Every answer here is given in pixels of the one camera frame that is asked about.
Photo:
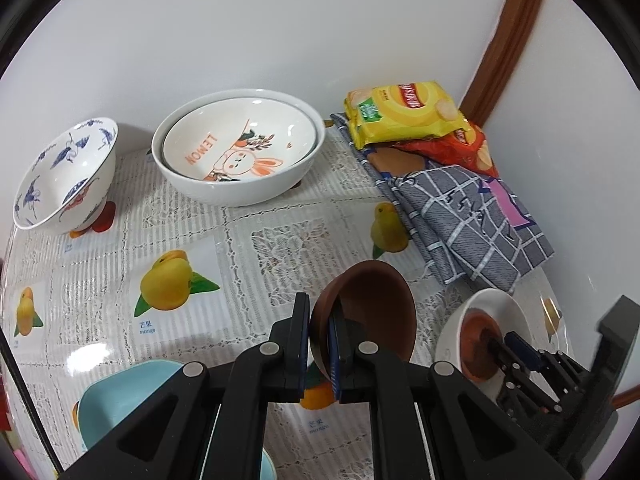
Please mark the brown wooden bowl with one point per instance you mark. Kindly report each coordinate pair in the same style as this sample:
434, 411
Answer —
374, 294
476, 329

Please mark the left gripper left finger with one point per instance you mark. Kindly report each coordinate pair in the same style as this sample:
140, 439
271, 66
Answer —
301, 344

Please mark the brown wooden door frame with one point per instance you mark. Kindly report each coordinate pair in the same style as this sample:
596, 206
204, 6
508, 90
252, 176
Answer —
515, 24

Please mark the blue white porcelain bowl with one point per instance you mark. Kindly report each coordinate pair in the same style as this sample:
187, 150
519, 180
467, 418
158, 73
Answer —
66, 187

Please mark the light blue square plate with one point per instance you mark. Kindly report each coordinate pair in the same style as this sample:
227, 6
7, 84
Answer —
162, 420

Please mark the yellow chips bag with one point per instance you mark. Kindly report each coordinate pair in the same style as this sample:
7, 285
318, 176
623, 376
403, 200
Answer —
401, 112

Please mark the red chips bag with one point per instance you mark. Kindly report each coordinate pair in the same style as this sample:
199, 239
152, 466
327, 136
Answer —
464, 147

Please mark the fruit print plastic tablecloth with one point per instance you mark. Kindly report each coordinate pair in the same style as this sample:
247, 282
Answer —
68, 303

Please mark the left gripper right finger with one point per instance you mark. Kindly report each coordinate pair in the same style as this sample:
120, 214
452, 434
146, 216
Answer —
348, 376

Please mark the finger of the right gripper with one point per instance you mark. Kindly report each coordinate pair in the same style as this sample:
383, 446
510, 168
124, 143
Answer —
506, 360
525, 352

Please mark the lemon rabbit print bowl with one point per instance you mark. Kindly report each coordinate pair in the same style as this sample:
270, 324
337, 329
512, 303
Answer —
238, 139

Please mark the large white ceramic bowl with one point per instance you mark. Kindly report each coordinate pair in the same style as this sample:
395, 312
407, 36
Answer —
245, 192

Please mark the grey checkered folded cloth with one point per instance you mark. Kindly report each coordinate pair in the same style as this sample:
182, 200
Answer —
463, 224

